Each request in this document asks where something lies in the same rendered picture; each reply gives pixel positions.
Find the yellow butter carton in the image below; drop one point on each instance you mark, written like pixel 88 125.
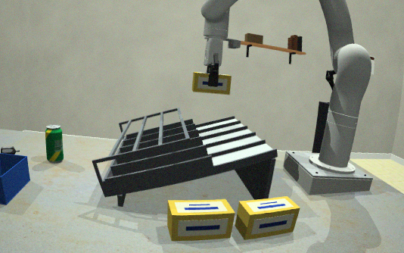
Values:
pixel 192 220
pixel 200 84
pixel 266 217

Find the green drink can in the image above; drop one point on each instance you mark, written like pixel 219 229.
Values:
pixel 54 144

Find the blue open bin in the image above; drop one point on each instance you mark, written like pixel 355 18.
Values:
pixel 14 175

